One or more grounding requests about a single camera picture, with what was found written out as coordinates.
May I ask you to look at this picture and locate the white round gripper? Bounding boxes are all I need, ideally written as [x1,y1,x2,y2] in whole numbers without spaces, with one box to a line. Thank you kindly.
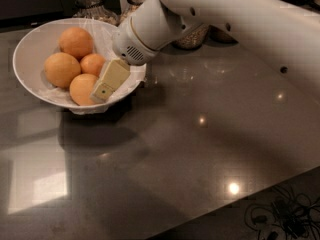
[90,16,158,103]

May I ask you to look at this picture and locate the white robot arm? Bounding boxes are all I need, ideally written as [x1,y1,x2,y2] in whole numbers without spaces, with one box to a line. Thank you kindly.
[111,0,320,99]

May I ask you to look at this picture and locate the clear plastic bowl liner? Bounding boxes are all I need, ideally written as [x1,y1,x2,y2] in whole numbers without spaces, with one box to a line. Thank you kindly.
[35,18,147,115]

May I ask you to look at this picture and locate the white ceramic bowl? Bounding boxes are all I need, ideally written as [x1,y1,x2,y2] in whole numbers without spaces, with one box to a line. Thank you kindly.
[12,18,147,111]

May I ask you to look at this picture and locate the orange at bowl back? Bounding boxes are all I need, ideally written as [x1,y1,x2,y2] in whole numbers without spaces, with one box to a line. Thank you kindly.
[58,27,94,60]

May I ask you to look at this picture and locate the small orange at centre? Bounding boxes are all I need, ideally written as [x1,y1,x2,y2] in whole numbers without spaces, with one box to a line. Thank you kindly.
[80,53,106,76]

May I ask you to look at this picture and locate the glass jar far left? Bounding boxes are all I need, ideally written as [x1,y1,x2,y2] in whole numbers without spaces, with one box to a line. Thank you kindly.
[73,0,119,26]

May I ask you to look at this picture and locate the glass jar of grains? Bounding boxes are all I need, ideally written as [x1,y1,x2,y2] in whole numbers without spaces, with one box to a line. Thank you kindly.
[172,24,210,50]

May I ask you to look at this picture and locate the glass jar of nuts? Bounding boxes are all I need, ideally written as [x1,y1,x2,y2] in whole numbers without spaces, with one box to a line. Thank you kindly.
[209,26,237,44]

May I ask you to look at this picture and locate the dark cabinet at back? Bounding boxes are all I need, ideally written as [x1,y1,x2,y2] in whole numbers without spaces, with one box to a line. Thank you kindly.
[0,0,76,21]

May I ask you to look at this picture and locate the black cable tangle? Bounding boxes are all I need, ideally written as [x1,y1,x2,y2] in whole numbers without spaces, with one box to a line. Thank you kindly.
[244,185,320,240]

